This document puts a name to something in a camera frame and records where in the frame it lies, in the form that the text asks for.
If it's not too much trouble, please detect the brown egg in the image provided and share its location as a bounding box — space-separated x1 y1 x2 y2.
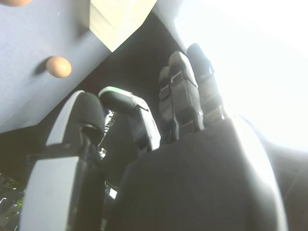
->
46 56 73 78
0 0 33 7

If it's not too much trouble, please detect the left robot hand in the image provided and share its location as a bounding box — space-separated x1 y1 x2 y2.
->
19 42 289 231

